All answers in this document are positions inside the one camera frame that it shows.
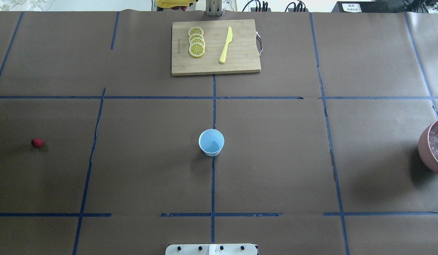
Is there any light blue plastic cup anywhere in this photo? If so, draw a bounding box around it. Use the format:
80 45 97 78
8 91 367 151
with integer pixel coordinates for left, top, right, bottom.
198 129 225 157

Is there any pink bowl of ice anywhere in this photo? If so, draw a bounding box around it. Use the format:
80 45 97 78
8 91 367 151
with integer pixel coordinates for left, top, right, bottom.
418 121 438 174

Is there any bamboo cutting board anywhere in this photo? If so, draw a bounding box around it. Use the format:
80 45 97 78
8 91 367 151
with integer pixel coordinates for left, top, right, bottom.
171 19 261 76

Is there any lemon slice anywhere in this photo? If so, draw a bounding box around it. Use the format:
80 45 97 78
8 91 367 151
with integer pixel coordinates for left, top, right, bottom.
188 44 206 58
189 33 205 44
189 37 206 48
188 27 204 36

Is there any yellow plastic knife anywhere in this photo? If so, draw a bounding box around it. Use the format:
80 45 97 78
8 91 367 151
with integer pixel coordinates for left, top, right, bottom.
219 26 233 64

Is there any yellow cloth bag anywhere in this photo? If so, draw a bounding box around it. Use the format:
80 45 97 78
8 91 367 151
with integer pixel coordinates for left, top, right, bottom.
156 0 197 9

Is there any red strawberry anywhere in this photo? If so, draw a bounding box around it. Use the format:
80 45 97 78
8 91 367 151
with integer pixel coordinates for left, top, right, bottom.
31 138 44 147

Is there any aluminium frame post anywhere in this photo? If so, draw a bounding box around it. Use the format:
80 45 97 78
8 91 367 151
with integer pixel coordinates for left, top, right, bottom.
205 0 223 17

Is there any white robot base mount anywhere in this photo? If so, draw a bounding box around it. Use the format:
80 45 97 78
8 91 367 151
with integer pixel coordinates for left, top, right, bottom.
165 243 259 255

